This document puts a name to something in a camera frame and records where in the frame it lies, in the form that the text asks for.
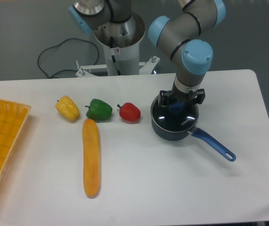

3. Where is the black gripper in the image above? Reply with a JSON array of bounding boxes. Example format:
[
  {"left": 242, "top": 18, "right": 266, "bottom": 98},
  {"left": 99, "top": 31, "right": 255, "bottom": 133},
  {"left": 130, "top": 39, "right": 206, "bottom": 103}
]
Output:
[{"left": 159, "top": 85, "right": 205, "bottom": 110}]

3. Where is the glass pot lid blue knob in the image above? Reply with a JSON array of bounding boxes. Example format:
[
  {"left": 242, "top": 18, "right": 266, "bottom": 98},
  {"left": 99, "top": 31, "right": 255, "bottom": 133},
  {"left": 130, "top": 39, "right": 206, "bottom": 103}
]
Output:
[{"left": 151, "top": 96, "right": 199, "bottom": 133}]

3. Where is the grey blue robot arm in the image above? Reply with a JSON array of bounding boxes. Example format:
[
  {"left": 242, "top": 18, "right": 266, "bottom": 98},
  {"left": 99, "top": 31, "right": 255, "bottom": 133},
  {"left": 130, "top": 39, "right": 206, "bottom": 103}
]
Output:
[{"left": 68, "top": 0, "right": 226, "bottom": 105}]

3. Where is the dark blue saucepan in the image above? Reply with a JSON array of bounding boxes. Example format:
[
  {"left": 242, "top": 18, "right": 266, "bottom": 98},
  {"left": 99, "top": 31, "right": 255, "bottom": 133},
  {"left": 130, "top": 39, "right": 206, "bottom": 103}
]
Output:
[{"left": 150, "top": 104, "right": 236, "bottom": 161}]

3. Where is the red bell pepper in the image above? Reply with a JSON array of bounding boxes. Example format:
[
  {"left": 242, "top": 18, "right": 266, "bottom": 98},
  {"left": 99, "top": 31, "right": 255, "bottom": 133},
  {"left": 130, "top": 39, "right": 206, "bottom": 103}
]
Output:
[{"left": 117, "top": 102, "right": 141, "bottom": 123}]

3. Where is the green bell pepper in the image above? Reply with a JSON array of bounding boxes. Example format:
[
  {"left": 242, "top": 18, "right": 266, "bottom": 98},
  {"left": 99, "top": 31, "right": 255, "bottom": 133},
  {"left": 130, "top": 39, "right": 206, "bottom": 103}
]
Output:
[{"left": 85, "top": 99, "right": 113, "bottom": 121}]

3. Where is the long orange baguette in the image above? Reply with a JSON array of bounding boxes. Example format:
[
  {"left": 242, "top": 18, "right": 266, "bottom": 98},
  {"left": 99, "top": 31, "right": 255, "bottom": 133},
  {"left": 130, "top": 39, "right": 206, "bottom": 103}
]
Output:
[{"left": 82, "top": 119, "right": 100, "bottom": 197}]

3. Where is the yellow bell pepper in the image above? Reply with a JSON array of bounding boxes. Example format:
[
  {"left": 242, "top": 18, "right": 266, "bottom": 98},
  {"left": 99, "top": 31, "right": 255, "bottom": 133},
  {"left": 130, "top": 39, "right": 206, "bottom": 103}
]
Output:
[{"left": 55, "top": 96, "right": 80, "bottom": 122}]

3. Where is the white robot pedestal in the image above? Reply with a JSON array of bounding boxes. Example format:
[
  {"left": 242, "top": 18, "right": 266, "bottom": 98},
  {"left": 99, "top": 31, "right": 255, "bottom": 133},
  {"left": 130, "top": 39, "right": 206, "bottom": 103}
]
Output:
[{"left": 75, "top": 11, "right": 161, "bottom": 78}]

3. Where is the black cable on floor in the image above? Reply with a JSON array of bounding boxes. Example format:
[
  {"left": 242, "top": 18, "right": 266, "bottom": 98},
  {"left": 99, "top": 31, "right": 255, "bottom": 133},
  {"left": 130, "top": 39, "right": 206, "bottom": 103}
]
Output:
[{"left": 37, "top": 38, "right": 100, "bottom": 79}]

